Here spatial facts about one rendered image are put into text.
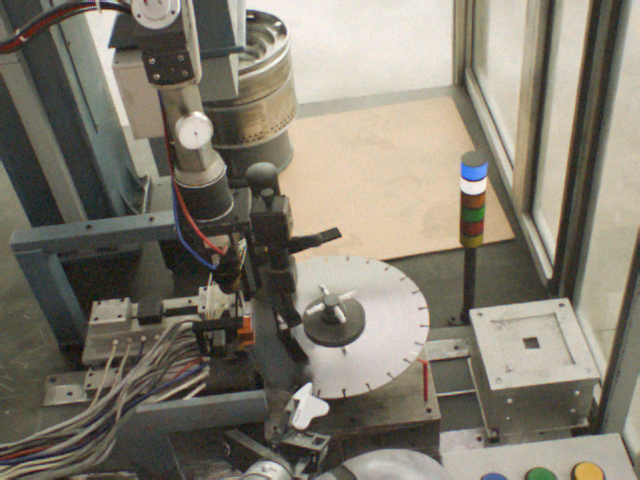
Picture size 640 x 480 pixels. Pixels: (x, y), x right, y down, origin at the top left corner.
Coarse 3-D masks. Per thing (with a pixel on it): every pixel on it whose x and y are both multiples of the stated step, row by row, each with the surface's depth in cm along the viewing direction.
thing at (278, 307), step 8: (272, 296) 137; (280, 296) 130; (288, 296) 130; (272, 304) 137; (280, 304) 135; (288, 304) 131; (280, 312) 134; (288, 312) 132; (296, 312) 133; (288, 320) 132; (296, 320) 133; (288, 328) 133
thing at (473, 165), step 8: (472, 152) 137; (480, 152) 137; (464, 160) 136; (472, 160) 135; (480, 160) 135; (464, 168) 136; (472, 168) 135; (480, 168) 135; (464, 176) 137; (472, 176) 136; (480, 176) 136
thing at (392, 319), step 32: (352, 256) 151; (352, 288) 145; (384, 288) 144; (416, 288) 144; (256, 320) 142; (384, 320) 139; (416, 320) 138; (256, 352) 136; (288, 352) 136; (320, 352) 135; (352, 352) 134; (384, 352) 134; (416, 352) 133; (288, 384) 131; (320, 384) 130; (352, 384) 129; (384, 384) 129
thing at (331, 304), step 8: (320, 288) 139; (328, 296) 137; (336, 296) 137; (344, 296) 137; (352, 296) 137; (328, 304) 136; (336, 304) 136; (312, 312) 136; (328, 312) 137; (336, 312) 135; (344, 320) 134
